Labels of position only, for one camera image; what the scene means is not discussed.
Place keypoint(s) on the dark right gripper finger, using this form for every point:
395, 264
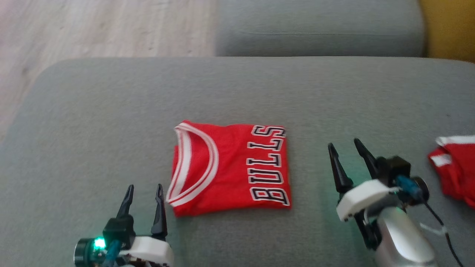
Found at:
369, 161
341, 178

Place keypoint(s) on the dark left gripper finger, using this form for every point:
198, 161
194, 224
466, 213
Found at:
159, 218
126, 207

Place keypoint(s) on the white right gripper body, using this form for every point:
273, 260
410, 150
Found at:
360, 198

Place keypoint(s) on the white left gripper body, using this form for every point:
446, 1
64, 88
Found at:
152, 250

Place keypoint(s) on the red Bulls basketball jersey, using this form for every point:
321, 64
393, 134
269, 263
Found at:
230, 170

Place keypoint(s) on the red shorts with white stripe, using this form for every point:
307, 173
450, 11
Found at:
460, 170

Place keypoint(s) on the large grey sofa seat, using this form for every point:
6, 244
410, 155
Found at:
111, 129

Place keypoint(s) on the grey sofa cushion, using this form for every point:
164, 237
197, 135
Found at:
319, 22

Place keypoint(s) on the yellow upholstered panel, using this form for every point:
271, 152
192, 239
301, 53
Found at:
449, 26

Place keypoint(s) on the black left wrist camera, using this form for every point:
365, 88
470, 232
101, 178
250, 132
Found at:
118, 230

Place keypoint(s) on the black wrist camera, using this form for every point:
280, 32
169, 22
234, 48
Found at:
397, 167
118, 230

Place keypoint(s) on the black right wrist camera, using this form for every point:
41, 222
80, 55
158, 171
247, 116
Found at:
397, 167

